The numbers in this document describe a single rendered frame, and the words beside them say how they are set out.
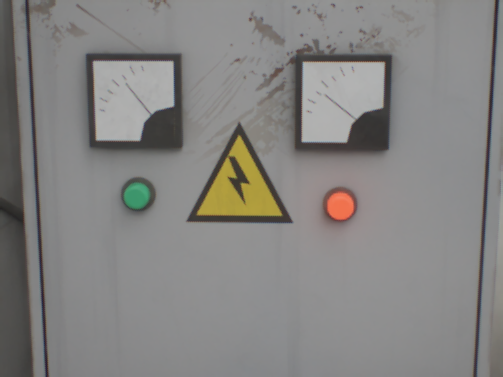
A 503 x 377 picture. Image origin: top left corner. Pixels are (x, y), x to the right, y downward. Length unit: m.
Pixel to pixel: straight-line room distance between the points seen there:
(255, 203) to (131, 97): 0.14
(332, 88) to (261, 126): 0.07
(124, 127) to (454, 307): 0.33
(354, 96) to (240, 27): 0.11
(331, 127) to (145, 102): 0.16
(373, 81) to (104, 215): 0.26
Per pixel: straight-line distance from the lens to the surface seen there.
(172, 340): 0.87
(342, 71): 0.79
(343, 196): 0.81
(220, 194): 0.82
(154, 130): 0.81
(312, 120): 0.80
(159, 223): 0.83
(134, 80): 0.80
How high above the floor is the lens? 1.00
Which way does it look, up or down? 13 degrees down
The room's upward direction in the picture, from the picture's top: straight up
